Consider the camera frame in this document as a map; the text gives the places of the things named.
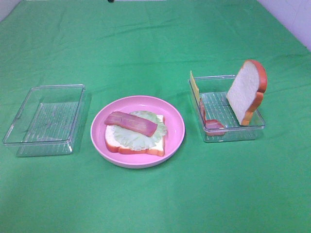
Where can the toy ham slice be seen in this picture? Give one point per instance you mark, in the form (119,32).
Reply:
(131,122)

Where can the toy bread slice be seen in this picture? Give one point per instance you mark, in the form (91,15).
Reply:
(247,91)
(112,147)

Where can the toy lettuce leaf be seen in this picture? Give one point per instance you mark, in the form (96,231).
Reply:
(137,141)

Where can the yellow toy cheese slice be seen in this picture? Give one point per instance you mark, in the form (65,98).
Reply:
(194,88)

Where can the toy bacon strip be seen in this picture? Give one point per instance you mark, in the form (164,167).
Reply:
(210,123)

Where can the pink round plate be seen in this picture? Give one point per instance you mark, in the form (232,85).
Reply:
(172,119)

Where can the right clear plastic tray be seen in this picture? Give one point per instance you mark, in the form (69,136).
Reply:
(213,90)

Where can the clear plastic tray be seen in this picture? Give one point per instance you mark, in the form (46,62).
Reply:
(48,122)
(213,90)

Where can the green tablecloth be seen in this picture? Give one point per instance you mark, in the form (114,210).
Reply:
(148,48)

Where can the left clear plastic tray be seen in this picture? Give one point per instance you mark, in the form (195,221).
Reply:
(48,122)

